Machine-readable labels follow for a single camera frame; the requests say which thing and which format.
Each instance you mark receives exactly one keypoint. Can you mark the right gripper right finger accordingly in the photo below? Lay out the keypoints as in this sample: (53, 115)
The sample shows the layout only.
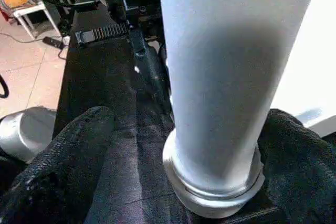
(299, 171)

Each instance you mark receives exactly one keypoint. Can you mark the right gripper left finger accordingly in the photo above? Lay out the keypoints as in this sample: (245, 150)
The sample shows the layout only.
(58, 177)

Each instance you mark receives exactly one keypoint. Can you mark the white plastic table leg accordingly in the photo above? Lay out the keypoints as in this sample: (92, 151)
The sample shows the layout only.
(226, 77)

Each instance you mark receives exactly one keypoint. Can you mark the black work mat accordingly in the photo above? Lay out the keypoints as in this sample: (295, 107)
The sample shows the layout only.
(105, 77)

